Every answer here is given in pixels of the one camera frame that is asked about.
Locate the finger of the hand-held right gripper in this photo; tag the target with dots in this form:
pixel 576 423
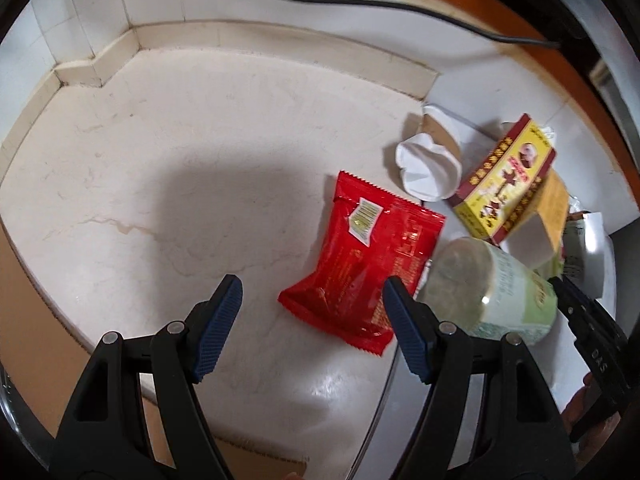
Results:
pixel 575 305

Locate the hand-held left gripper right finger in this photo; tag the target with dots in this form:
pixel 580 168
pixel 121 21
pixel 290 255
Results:
pixel 407 332

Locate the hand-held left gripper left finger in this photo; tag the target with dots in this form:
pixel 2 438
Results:
pixel 215 330

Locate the green cylindrical canister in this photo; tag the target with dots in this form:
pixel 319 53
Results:
pixel 500 285

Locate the red snack packet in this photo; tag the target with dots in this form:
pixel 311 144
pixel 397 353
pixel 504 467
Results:
pixel 360 250

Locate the person's right hand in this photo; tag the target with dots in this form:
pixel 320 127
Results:
pixel 577 405

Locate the tan cardboard box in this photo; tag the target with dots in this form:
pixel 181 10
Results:
pixel 555 205

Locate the yellow and red box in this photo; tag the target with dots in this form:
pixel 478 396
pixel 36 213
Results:
pixel 500 180

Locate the crushed white paper cup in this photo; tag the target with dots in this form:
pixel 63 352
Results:
pixel 425 170

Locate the brown cardboard sheet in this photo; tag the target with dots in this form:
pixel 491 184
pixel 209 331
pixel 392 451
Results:
pixel 30 320

